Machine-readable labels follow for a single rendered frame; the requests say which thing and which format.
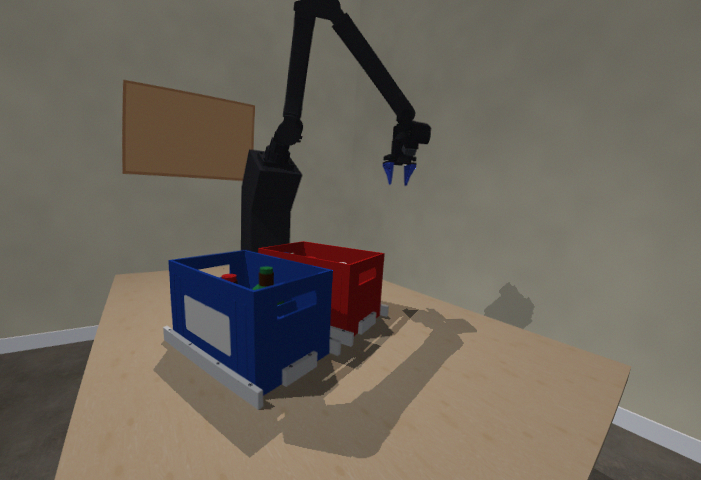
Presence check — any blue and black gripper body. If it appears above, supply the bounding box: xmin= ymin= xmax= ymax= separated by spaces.
xmin=383 ymin=154 xmax=416 ymax=165

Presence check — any blue plastic crate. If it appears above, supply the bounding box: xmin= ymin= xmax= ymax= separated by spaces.
xmin=169 ymin=250 xmax=333 ymax=396

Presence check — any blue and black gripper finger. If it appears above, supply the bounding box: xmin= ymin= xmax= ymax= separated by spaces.
xmin=404 ymin=164 xmax=416 ymax=186
xmin=383 ymin=162 xmax=394 ymax=185

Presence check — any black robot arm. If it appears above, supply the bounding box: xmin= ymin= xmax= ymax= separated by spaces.
xmin=257 ymin=0 xmax=431 ymax=169

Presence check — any red crate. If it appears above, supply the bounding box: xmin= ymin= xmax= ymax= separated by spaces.
xmin=265 ymin=241 xmax=384 ymax=336

